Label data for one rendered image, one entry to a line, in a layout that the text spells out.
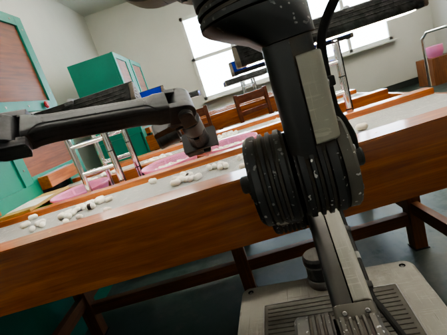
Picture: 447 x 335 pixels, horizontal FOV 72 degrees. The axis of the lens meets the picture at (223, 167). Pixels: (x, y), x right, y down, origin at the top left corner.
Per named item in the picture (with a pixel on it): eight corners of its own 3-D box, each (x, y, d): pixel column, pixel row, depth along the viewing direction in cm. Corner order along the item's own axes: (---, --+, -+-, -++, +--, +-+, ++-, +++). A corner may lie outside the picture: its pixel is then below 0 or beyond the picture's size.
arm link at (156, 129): (191, 110, 71) (181, 87, 76) (146, 131, 71) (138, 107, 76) (205, 139, 81) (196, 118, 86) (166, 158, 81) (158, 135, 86)
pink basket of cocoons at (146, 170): (211, 173, 133) (204, 152, 131) (152, 196, 125) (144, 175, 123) (195, 165, 158) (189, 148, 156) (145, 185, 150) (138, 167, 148)
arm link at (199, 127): (201, 120, 77) (193, 104, 80) (176, 132, 77) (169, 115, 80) (207, 134, 83) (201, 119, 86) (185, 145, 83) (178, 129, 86)
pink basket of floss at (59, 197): (125, 195, 142) (117, 177, 140) (66, 224, 126) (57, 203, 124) (104, 193, 163) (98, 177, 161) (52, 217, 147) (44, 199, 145)
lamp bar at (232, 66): (354, 36, 150) (351, 20, 148) (232, 76, 154) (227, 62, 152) (348, 39, 157) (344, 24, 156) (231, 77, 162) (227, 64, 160)
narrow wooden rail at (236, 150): (438, 115, 116) (434, 86, 114) (4, 248, 129) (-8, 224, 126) (428, 114, 121) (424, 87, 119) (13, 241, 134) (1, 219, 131)
